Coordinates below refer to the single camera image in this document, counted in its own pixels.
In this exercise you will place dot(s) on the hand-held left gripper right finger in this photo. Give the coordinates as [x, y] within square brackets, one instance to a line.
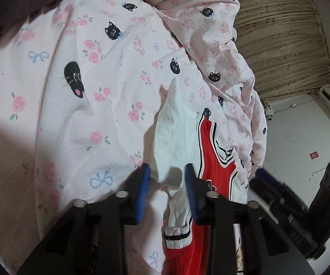
[192, 197]

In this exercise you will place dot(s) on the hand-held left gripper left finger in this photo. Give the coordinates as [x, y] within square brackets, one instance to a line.
[142, 194]

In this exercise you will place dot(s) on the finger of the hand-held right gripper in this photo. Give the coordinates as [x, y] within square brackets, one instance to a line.
[266, 186]

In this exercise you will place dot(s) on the red and white jersey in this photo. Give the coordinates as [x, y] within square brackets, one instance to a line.
[210, 154]

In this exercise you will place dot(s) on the pink cat-print blanket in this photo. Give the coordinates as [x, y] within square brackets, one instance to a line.
[67, 106]

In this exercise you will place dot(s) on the beige patterned curtain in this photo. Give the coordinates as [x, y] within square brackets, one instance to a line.
[282, 48]

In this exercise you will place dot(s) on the dark purple bedsheet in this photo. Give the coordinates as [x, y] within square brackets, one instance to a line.
[24, 0]

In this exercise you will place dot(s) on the red wall sign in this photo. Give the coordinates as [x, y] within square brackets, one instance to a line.
[314, 155]

